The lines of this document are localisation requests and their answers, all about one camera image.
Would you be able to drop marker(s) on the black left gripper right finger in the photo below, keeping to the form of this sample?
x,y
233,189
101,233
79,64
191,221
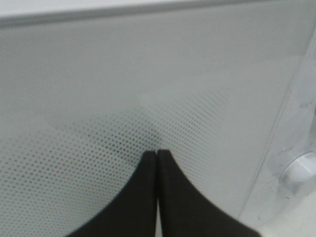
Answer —
x,y
185,212

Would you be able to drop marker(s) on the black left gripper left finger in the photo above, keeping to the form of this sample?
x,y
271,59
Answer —
x,y
133,212

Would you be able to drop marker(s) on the white microwave door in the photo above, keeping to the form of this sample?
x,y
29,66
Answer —
x,y
86,87

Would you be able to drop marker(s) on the white microwave oven body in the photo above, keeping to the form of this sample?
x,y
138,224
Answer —
x,y
294,132

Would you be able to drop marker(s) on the lower white timer knob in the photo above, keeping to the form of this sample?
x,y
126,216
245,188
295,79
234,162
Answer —
x,y
299,177

